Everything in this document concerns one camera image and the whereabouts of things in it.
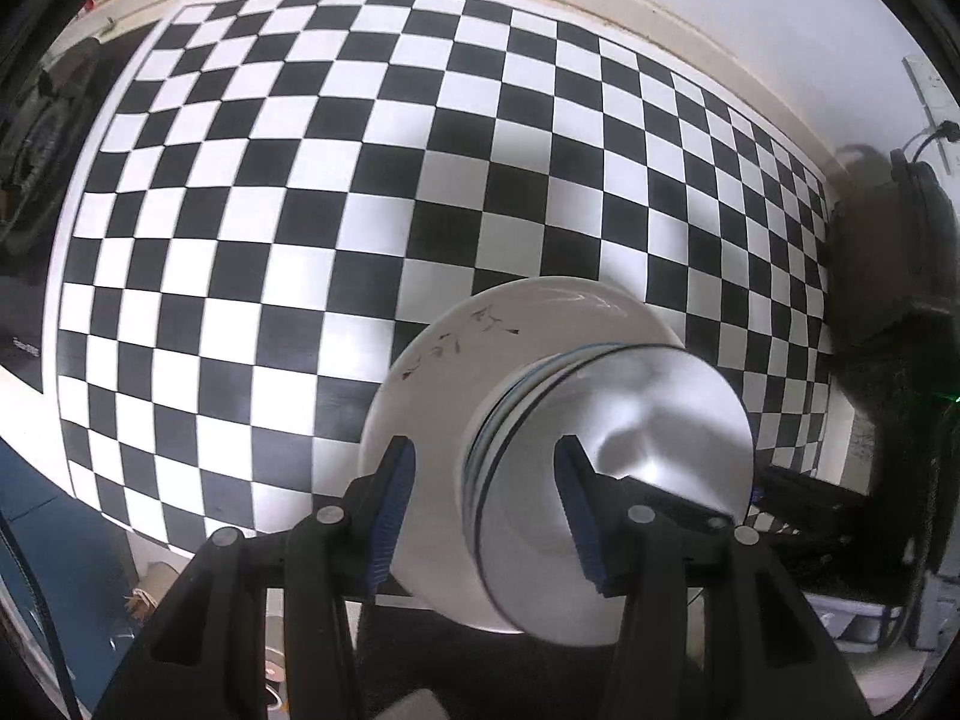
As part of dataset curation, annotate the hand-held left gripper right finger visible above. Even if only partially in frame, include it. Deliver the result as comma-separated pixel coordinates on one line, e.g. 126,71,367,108
553,435,871,720

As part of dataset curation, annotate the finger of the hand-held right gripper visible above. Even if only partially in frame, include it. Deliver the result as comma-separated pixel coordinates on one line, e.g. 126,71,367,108
748,465,875,541

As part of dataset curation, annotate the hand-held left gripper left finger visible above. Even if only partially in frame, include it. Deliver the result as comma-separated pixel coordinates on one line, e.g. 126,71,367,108
97,437,417,720

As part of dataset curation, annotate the white plate with pink flowers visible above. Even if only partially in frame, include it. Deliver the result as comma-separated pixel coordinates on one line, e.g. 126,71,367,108
358,277,755,650

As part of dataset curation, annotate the white plastic container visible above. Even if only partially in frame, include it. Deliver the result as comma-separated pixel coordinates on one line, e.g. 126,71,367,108
806,591,935,698

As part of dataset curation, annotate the black appliance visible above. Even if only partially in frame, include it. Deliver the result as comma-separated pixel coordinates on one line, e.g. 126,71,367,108
825,146,960,616

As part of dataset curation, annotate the black and white checkered tablecloth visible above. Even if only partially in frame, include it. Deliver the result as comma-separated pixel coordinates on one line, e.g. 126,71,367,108
46,0,835,557

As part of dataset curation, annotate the blue cabinet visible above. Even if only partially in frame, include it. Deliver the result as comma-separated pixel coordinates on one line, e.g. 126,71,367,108
0,431,140,720

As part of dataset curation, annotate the black induction cooker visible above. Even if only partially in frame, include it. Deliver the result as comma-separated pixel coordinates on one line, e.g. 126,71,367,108
0,255,62,397

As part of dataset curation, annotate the black gas stove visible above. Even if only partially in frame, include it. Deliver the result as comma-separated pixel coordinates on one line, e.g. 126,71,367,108
0,34,102,278

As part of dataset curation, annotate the black cable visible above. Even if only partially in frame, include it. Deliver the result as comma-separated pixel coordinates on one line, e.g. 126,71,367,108
0,517,82,720

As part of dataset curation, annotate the white wall socket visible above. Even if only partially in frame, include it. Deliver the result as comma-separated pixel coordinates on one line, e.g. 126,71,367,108
902,52,957,170

